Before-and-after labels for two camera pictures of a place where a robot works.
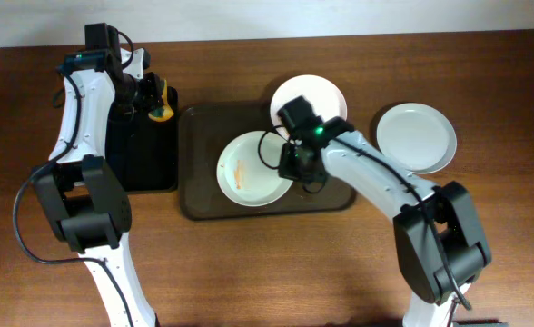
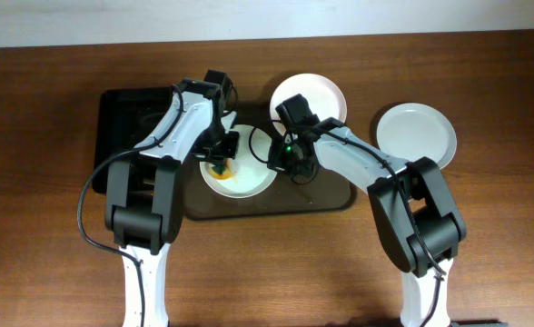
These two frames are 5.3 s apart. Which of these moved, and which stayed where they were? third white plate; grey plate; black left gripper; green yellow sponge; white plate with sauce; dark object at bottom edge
Moved: green yellow sponge; white plate with sauce; black left gripper
Stayed: grey plate; third white plate; dark object at bottom edge
